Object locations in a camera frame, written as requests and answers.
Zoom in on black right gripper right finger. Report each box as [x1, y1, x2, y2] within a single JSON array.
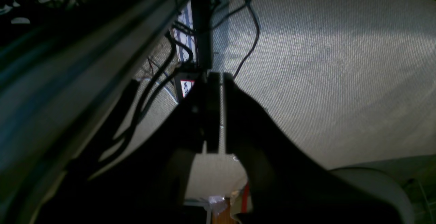
[[223, 73, 402, 224]]

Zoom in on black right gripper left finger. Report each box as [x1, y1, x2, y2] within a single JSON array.
[[36, 72, 220, 224]]

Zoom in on grey chair seat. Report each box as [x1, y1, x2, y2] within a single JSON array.
[[330, 167, 415, 224]]

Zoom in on black power strip box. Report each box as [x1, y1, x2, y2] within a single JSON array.
[[172, 0, 213, 101]]

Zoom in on aluminium table frame rail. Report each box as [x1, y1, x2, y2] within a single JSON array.
[[1, 0, 187, 224]]

